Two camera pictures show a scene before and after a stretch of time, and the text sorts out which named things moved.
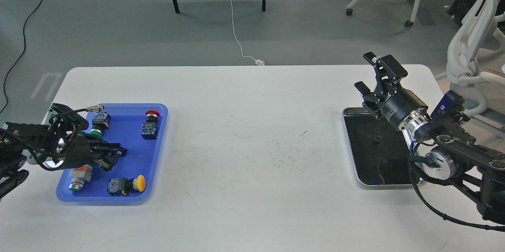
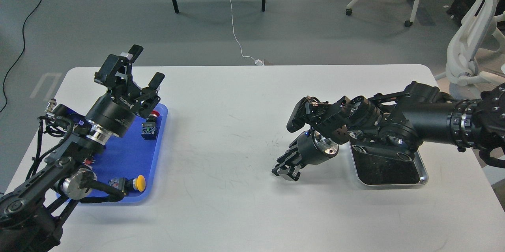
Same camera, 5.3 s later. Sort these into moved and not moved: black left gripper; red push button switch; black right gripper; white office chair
Moved: black left gripper; black right gripper
Not moved: red push button switch; white office chair
